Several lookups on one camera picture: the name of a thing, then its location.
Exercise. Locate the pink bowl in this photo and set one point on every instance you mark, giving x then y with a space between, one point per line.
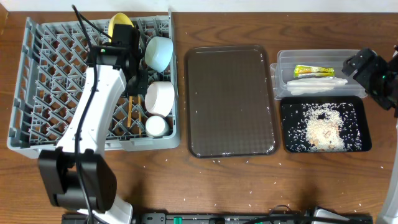
159 99

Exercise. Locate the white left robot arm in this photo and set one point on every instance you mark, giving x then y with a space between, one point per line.
75 174

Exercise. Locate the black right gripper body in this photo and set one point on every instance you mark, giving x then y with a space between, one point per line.
379 80

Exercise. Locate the grey dishwasher rack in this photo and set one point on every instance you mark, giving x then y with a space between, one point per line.
50 81

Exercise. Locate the white napkin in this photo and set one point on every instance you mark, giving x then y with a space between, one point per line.
314 85

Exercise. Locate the rice food waste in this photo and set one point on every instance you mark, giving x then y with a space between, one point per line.
315 127

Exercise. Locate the black waste tray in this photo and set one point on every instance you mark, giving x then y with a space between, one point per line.
358 107

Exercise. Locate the white cup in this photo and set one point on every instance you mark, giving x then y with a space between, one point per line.
156 127

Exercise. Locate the dark brown serving tray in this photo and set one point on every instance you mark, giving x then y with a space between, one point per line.
230 102

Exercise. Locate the wooden chopstick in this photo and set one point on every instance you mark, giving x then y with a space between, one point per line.
139 114
129 115

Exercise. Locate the clear plastic bin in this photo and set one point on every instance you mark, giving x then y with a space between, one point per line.
282 71

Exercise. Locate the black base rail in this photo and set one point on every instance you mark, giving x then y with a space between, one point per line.
279 214

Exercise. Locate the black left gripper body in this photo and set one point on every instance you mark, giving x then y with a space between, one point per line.
137 83

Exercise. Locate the yellow plate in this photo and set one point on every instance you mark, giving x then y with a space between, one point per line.
119 20

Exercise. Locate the green snack wrapper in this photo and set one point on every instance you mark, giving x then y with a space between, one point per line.
301 71

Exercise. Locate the light blue bowl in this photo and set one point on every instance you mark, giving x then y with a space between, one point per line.
159 53

